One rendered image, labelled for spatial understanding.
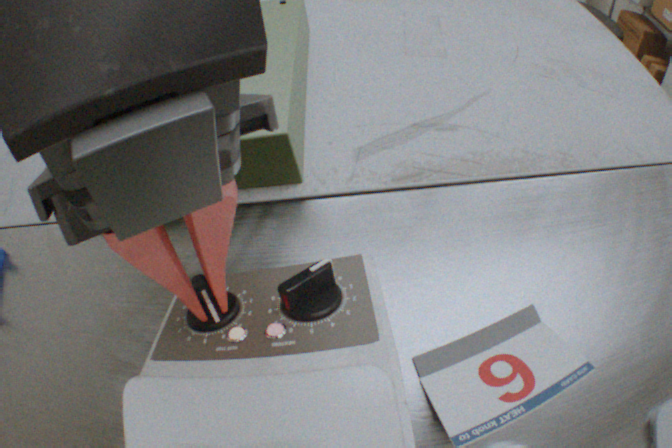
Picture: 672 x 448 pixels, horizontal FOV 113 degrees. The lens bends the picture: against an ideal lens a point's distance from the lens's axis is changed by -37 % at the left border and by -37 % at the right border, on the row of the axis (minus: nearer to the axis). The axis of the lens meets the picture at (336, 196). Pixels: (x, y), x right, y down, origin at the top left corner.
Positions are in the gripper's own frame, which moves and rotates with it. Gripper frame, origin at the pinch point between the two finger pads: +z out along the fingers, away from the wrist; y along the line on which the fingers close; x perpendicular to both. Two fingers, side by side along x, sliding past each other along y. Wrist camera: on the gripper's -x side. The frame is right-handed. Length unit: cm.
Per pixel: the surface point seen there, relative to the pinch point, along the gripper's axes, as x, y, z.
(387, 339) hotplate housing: -6.6, 6.2, 1.8
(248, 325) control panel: -1.7, 1.3, 1.4
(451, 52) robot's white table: 11.7, 33.7, -7.9
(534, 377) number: -12.2, 12.1, 6.3
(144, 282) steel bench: 10.5, -4.4, 3.4
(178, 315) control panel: 1.7, -2.0, 1.4
